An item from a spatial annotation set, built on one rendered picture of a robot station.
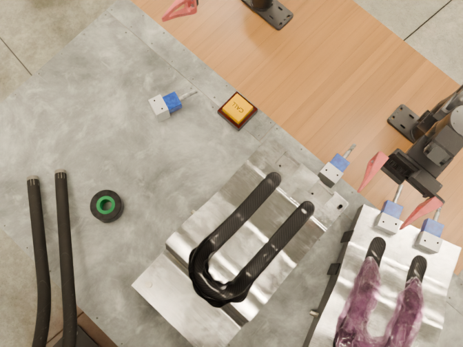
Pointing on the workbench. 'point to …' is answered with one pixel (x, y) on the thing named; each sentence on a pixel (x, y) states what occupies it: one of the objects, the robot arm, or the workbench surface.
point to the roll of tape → (103, 204)
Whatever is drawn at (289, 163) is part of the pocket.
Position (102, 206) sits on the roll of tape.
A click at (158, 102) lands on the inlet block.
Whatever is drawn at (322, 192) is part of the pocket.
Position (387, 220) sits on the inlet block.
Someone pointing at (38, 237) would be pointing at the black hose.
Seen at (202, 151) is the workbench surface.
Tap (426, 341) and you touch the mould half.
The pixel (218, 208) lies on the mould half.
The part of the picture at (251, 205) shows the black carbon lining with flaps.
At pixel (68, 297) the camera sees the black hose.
